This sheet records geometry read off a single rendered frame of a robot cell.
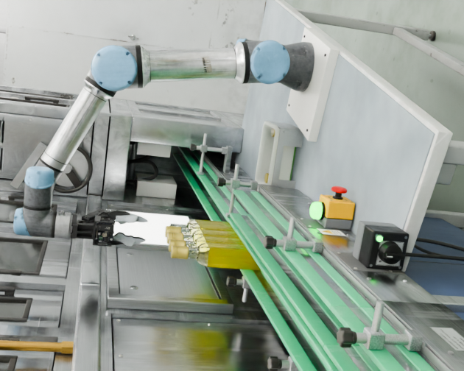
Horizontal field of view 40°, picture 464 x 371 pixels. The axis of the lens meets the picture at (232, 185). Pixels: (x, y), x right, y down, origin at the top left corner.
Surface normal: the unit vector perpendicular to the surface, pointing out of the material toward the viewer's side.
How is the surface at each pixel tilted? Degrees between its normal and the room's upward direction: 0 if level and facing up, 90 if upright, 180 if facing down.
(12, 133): 90
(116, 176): 90
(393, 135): 0
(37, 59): 90
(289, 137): 90
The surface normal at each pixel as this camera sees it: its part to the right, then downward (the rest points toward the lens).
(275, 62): 0.32, 0.21
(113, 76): 0.06, 0.22
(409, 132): -0.97, -0.09
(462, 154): 0.16, 0.44
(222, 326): 0.14, -0.97
